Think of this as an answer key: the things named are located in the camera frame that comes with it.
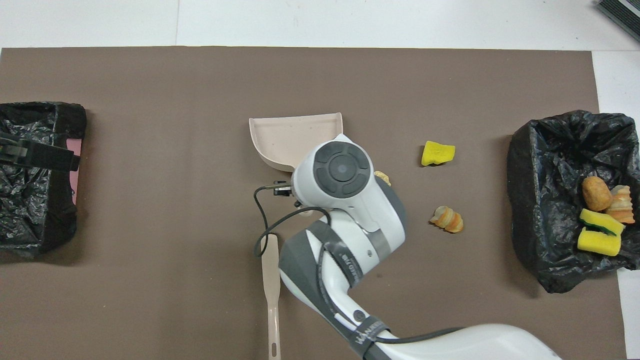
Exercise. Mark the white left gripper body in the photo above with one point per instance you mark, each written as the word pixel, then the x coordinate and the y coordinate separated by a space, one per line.
pixel 12 149

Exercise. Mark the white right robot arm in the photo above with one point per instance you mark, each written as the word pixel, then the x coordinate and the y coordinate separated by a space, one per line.
pixel 350 235

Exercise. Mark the brown table mat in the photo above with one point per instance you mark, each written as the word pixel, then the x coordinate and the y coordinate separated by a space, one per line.
pixel 150 100

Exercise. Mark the grey ribbed metal block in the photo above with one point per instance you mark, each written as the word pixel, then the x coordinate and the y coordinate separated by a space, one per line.
pixel 625 12

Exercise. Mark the cream foam chunk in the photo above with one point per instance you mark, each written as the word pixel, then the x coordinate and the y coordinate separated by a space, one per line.
pixel 384 176

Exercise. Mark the beige hand brush black bristles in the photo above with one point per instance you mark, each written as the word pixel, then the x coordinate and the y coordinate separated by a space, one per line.
pixel 271 270

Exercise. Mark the beige plastic dustpan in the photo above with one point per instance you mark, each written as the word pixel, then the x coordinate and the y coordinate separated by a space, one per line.
pixel 290 140

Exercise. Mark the brown toy bread roll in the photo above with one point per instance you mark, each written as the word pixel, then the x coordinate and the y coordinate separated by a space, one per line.
pixel 596 194

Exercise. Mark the orange toy croissant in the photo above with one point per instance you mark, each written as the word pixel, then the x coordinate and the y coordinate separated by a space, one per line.
pixel 622 205
pixel 447 220

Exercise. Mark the yellow green sponge piece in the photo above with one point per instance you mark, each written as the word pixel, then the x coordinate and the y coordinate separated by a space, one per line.
pixel 600 218

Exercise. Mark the black plastic trash bag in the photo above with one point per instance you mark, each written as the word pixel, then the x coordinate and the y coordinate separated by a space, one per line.
pixel 30 220
pixel 550 175

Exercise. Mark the pink plastic bin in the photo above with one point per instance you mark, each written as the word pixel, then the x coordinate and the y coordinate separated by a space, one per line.
pixel 76 185

